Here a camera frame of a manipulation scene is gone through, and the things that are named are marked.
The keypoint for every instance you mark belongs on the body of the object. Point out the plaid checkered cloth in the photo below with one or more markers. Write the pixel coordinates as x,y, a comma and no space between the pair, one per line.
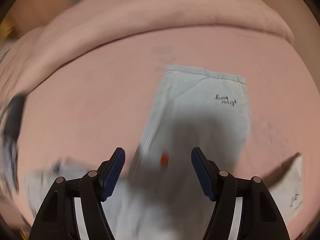
9,165

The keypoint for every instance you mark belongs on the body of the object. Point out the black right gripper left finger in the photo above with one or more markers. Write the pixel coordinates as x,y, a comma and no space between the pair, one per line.
56,218

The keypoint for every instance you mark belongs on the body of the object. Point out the dark grey garment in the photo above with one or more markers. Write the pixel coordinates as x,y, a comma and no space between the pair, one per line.
12,124

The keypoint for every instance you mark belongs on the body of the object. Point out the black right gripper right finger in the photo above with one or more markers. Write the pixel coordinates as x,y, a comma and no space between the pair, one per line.
246,204

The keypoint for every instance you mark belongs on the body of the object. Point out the light blue denim pants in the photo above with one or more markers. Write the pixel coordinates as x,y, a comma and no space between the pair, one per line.
159,197

